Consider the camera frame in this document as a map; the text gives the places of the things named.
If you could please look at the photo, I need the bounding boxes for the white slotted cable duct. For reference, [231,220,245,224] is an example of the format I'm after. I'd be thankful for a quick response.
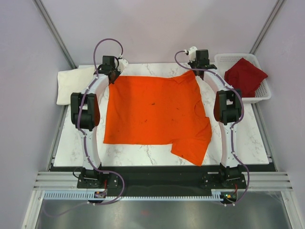
[43,190,224,201]

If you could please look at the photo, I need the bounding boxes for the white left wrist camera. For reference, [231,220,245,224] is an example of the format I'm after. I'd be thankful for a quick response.
[117,57,129,73]

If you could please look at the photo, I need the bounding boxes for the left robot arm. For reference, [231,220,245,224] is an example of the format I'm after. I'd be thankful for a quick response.
[71,56,128,170]

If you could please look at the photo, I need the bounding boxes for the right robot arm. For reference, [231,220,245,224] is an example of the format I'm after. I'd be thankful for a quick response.
[186,46,244,169]

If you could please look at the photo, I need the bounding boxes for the aluminium corner post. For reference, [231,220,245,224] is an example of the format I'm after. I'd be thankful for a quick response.
[33,0,77,69]
[249,0,286,54]

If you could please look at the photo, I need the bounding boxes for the right aluminium corner post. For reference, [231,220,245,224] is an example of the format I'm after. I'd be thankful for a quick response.
[249,0,286,54]

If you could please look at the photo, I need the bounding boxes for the dark red t shirt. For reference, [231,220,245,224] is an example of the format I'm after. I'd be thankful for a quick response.
[224,58,268,98]

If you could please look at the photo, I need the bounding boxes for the aluminium frame rail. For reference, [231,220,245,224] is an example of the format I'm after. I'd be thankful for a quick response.
[34,172,293,191]

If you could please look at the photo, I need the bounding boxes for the orange t shirt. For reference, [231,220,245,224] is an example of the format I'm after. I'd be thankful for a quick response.
[104,71,212,166]

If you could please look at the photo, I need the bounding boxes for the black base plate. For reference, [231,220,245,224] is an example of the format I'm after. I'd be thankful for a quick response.
[51,163,276,197]

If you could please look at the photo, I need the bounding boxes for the left aluminium corner post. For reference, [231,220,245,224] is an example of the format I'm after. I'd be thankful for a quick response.
[33,0,77,69]

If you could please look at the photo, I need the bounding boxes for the cream folded t shirt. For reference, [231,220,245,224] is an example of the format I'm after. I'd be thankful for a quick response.
[56,66,95,105]

